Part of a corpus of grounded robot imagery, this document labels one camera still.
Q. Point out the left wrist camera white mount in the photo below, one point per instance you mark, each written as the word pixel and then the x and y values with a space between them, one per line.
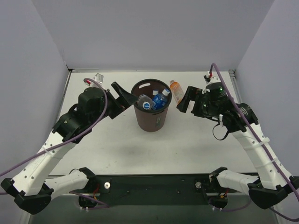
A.
pixel 98 78

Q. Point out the orange label plastic bottle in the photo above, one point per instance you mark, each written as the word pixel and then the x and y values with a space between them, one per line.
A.
pixel 177 91

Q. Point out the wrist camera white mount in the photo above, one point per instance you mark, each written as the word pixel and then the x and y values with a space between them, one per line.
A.
pixel 210 79
pixel 98 78

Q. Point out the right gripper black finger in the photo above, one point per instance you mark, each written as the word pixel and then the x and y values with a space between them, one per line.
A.
pixel 190 95
pixel 196 110

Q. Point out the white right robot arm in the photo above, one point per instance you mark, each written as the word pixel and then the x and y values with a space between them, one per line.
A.
pixel 273 183

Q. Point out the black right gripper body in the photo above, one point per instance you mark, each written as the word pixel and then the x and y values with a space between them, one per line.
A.
pixel 196 102

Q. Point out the blue label clear plastic bottle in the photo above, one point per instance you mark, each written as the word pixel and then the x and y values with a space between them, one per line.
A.
pixel 160 100

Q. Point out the black metal base plate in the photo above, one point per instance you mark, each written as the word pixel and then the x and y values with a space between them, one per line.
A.
pixel 171 189

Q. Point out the aluminium table edge rail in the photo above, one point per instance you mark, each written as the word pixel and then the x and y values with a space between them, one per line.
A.
pixel 234 84

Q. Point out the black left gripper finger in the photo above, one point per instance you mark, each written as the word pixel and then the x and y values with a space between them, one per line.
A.
pixel 124 96
pixel 125 102

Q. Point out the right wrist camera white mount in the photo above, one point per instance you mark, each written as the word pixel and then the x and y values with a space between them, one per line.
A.
pixel 210 79

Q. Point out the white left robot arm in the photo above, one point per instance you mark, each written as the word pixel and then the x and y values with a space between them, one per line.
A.
pixel 31 189

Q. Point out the white blue label plastic bottle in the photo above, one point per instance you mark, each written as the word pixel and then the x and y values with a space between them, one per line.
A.
pixel 145 102

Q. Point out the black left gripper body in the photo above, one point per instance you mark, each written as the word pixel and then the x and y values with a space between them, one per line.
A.
pixel 114 104

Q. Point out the brown plastic waste bin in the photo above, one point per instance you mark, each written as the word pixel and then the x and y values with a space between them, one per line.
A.
pixel 150 120

